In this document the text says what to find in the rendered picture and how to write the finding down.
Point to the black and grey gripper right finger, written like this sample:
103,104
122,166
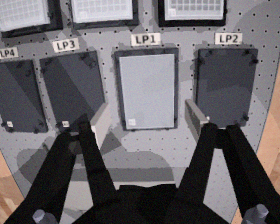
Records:
257,199

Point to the white button panel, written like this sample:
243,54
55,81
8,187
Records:
79,195

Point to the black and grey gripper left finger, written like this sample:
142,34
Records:
47,194

